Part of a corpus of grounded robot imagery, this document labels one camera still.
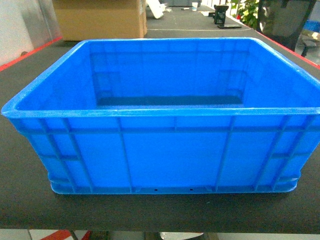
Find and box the large blue plastic crate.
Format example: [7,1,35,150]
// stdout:
[1,37,320,195]

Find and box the brown cardboard box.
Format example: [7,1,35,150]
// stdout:
[52,0,147,41]

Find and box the white foam piece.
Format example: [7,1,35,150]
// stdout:
[145,0,166,19]

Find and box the white paper cup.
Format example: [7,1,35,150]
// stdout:
[191,2,198,12]

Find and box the black device on table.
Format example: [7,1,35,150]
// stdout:
[213,4,242,29]

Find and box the green potted plant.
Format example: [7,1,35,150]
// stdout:
[227,0,259,29]

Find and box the black office chair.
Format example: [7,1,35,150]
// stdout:
[256,0,316,51]

